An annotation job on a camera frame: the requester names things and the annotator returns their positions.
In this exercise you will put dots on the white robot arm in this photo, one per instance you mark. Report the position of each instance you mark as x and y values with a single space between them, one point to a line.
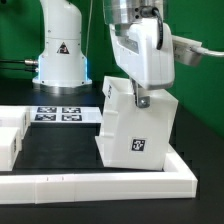
62 67

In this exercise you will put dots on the white L-shaped fence wall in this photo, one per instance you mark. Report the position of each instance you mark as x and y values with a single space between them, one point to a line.
176 180

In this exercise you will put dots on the white marker tag plate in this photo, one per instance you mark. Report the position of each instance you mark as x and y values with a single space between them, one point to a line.
65 114

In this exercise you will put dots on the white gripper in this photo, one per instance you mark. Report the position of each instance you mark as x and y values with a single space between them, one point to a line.
137 55

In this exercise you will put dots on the white drawer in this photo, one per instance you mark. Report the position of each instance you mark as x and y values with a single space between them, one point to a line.
15 116
10 146

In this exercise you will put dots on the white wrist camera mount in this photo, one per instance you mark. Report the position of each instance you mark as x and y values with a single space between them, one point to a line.
184 50

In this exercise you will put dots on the white drawer cabinet box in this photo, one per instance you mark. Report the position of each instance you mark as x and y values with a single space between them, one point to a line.
133 137

